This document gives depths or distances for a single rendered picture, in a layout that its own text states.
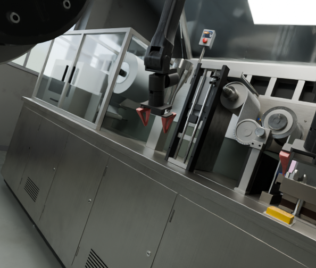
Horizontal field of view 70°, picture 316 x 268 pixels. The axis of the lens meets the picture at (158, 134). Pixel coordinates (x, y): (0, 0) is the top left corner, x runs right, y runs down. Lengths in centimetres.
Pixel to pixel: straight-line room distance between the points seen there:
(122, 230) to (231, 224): 55
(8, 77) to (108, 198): 276
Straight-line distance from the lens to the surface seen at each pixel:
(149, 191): 107
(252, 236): 87
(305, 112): 148
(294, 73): 157
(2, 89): 371
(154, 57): 76
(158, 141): 150
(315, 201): 105
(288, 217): 83
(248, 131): 116
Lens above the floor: 105
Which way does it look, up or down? 1 degrees down
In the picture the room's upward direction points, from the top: 19 degrees clockwise
